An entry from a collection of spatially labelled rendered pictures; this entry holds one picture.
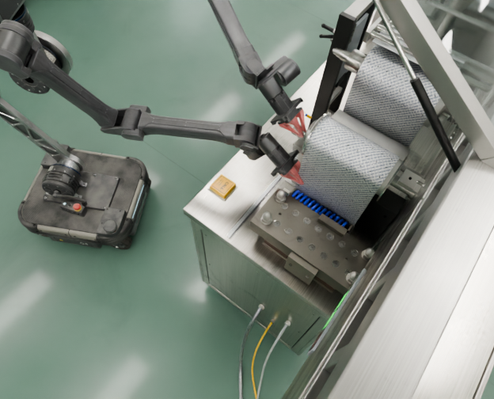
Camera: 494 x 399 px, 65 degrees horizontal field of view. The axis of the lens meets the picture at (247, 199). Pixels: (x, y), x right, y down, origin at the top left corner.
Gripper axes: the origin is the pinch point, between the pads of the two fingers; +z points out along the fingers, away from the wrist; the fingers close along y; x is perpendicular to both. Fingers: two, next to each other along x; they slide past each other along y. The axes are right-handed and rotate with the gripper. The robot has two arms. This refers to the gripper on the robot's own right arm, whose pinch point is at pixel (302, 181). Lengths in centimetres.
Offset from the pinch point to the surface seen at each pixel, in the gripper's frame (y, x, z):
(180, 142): -41, -146, -38
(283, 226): 14.9, -2.4, 5.3
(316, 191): 0.3, 2.9, 5.1
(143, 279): 44, -122, 4
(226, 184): 9.1, -25.4, -13.7
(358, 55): -30.4, 22.5, -18.7
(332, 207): 0.3, 4.0, 12.2
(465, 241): 29, 68, 3
